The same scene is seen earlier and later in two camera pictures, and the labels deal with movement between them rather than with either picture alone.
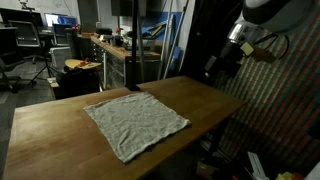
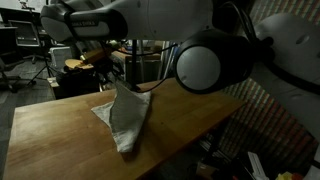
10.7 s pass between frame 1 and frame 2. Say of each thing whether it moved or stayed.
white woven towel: moved
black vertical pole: stayed
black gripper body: moved
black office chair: stayed
